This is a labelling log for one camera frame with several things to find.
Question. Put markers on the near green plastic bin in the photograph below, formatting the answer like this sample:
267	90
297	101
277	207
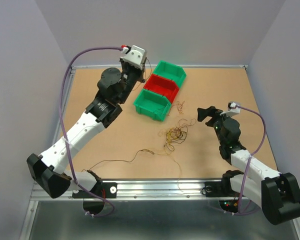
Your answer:
152	105

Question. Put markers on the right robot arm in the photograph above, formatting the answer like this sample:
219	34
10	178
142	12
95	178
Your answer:
276	194

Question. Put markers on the aluminium mounting rail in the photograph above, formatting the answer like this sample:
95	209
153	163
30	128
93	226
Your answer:
141	190

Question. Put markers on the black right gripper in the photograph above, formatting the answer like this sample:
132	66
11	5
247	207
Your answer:
211	111

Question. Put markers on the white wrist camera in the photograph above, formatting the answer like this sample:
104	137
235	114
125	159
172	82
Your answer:
233	109
134	55

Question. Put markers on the far green plastic bin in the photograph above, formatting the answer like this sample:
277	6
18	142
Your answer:
171	71

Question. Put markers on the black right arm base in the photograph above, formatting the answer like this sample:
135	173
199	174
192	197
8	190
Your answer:
219	188

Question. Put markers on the red plastic bin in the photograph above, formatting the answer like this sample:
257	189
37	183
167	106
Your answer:
162	86

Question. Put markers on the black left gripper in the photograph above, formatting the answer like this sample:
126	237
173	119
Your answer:
140	72

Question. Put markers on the green plastic bin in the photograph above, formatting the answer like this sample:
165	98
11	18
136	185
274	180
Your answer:
152	105
171	71

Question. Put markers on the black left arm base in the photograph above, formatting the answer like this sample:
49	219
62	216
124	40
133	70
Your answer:
106	190

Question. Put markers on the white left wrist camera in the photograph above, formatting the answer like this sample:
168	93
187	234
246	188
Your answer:
134	55

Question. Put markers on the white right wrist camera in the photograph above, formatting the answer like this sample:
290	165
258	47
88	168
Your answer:
233	109

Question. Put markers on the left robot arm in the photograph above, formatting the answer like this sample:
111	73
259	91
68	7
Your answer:
48	169

